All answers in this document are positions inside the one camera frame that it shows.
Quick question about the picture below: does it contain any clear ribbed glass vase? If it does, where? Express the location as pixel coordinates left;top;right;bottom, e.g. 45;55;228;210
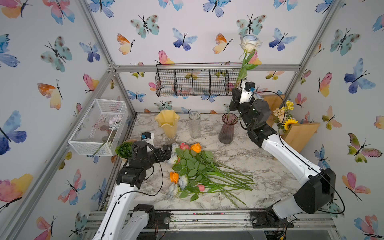
189;111;201;138

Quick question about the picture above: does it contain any orange rose lower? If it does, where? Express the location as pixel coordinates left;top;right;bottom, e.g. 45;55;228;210
170;172;180;184

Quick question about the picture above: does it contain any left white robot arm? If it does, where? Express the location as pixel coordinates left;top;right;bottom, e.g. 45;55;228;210
93;141;173;240

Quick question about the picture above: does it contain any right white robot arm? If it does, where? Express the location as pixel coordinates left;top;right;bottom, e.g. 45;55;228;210
230;82;336;228

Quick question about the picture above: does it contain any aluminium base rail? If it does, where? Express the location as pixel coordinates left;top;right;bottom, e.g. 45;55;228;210
86;209;337;232

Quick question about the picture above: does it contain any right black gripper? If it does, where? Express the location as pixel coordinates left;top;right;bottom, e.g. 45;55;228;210
231;87;258;132

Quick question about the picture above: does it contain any white mesh wall basket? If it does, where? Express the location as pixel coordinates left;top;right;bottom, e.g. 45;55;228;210
68;99;128;157

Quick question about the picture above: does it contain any purple ribbed glass vase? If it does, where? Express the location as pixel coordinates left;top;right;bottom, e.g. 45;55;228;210
219;113;238;144

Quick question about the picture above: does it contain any yellow wavy glass vase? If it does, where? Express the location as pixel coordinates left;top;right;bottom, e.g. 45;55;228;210
155;110;180;139

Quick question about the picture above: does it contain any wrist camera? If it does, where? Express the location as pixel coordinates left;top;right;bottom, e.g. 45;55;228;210
141;132;154;147
240;81;256;104

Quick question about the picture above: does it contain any wooden corner shelf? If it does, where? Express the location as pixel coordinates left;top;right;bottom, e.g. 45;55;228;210
264;94;320;153

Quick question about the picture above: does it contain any sunflower bouquet in white vase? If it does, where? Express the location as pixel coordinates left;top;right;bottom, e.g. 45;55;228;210
273;101;299;134

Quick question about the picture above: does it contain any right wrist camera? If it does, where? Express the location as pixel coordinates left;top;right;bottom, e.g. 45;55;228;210
240;81;256;104

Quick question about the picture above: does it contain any pink rose lower small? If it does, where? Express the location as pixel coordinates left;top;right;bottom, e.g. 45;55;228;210
197;185;206;193

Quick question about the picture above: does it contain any green succulent in pink pot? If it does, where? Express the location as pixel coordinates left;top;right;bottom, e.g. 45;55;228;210
115;140;137;162

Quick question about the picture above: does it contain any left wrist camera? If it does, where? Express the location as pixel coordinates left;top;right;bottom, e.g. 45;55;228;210
141;132;154;147

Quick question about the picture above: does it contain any pink rose pile top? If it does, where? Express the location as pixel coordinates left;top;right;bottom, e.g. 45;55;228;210
180;143;190;151

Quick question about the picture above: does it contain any black wire wall basket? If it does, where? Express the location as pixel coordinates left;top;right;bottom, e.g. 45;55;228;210
155;63;241;97

